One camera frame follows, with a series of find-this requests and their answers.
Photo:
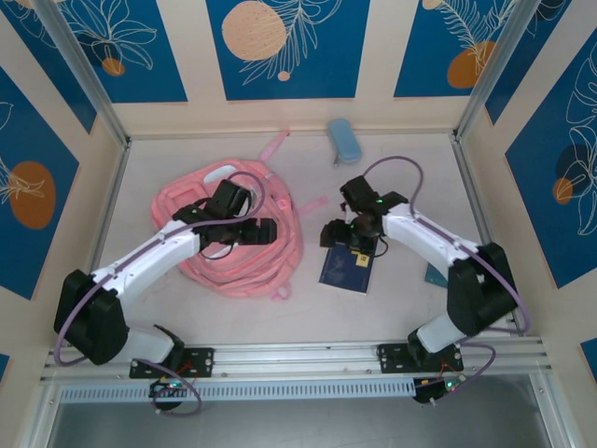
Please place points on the pink backpack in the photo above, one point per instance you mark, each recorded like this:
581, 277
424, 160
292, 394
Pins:
261, 275

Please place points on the light blue pencil case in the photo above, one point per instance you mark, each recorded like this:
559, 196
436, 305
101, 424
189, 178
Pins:
345, 140

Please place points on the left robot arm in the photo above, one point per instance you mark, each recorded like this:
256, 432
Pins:
93, 326

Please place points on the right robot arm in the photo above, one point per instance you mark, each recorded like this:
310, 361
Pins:
476, 289

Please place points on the teal book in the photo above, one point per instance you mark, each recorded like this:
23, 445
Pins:
436, 276

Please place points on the grey metal base panel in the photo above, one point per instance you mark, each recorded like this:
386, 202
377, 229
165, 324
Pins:
298, 424

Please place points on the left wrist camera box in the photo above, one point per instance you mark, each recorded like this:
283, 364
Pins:
226, 196

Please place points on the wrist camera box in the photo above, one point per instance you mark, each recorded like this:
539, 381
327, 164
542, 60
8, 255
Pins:
226, 196
359, 190

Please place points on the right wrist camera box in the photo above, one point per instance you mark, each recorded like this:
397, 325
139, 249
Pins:
359, 190

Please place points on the aluminium table side rail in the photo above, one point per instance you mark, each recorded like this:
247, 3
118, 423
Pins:
105, 224
468, 186

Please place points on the aluminium mounting rail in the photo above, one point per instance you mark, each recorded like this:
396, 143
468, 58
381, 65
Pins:
298, 357

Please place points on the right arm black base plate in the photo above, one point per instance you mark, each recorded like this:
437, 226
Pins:
389, 357

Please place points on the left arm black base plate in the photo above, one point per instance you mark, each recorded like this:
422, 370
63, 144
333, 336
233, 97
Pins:
205, 361

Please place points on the blue floral wall panel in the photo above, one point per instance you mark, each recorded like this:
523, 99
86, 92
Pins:
46, 60
527, 56
536, 210
28, 261
149, 70
420, 56
326, 56

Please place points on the aluminium frame post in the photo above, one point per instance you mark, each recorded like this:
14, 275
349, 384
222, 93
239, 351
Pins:
487, 70
84, 70

